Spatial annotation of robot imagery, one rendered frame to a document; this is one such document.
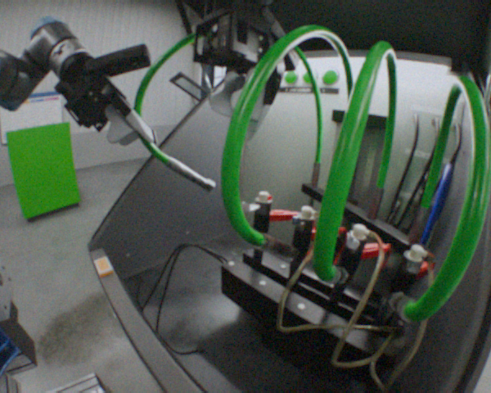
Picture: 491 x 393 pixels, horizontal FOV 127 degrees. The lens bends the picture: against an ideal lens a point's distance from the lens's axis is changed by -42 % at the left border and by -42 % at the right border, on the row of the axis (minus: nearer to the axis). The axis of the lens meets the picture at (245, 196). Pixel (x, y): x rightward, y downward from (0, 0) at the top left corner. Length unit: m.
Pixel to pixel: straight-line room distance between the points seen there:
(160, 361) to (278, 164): 0.58
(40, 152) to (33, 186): 0.48
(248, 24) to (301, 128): 0.42
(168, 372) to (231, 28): 0.42
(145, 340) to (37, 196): 3.33
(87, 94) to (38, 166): 3.15
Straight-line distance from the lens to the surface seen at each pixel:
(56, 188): 3.58
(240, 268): 0.41
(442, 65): 0.55
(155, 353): 0.35
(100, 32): 7.29
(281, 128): 0.65
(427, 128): 0.54
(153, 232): 0.62
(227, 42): 0.24
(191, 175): 0.37
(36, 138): 3.47
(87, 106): 0.37
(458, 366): 0.25
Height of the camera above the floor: 1.25
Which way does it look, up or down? 21 degrees down
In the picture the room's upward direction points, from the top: 3 degrees clockwise
